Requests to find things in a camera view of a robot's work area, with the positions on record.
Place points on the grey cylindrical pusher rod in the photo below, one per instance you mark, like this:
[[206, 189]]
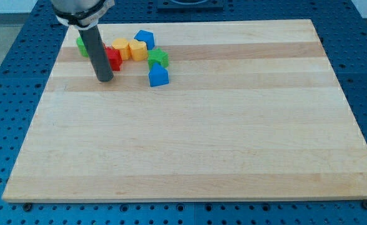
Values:
[[99, 59]]

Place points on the blue triangle block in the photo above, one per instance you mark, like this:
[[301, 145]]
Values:
[[158, 75]]

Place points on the green block at left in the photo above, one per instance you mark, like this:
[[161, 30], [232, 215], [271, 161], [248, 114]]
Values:
[[81, 47]]

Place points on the red block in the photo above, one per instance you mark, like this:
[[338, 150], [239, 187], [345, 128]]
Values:
[[114, 58]]

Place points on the yellow cylinder block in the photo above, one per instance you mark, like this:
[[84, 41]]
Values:
[[122, 45]]

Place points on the yellow heart block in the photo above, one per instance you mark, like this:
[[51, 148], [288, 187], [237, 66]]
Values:
[[139, 51]]

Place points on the blue pentagon block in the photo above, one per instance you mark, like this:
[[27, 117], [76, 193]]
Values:
[[147, 37]]

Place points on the green star block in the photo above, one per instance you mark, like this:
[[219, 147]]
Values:
[[158, 56]]

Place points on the light wooden board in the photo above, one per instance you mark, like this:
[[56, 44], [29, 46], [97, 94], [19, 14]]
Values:
[[253, 112]]

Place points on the dark blue base plate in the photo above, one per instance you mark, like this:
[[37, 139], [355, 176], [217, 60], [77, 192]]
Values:
[[167, 5]]

